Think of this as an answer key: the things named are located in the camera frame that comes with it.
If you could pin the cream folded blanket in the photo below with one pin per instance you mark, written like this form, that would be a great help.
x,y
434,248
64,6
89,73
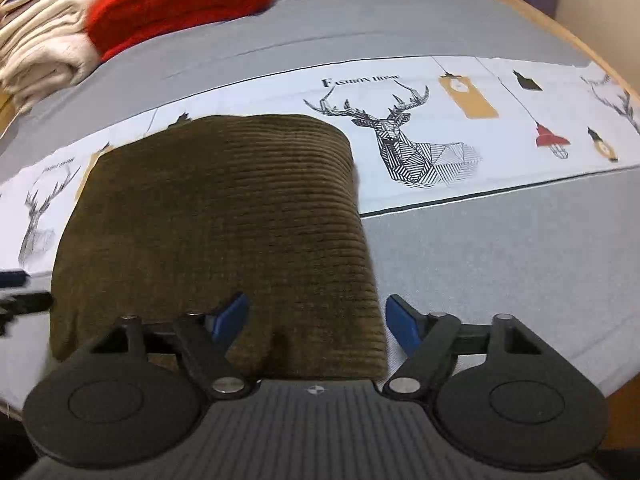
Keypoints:
x,y
46,48

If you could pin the dark olive corduroy pants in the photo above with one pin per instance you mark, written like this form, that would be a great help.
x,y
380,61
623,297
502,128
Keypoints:
x,y
185,219

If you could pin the wooden bed frame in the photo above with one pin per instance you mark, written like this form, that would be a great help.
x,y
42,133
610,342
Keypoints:
x,y
624,402

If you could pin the grey bed sheet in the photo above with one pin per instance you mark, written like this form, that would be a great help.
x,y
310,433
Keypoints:
x,y
562,255

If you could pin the white deer-print bed runner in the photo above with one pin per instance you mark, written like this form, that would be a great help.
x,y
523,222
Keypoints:
x,y
421,130

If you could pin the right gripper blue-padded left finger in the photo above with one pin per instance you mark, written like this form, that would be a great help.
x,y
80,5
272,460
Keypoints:
x,y
203,341

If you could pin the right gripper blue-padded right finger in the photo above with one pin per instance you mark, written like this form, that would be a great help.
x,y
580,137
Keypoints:
x,y
428,342

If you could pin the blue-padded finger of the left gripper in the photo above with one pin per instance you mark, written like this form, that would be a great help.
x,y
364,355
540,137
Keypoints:
x,y
13,278
11,307

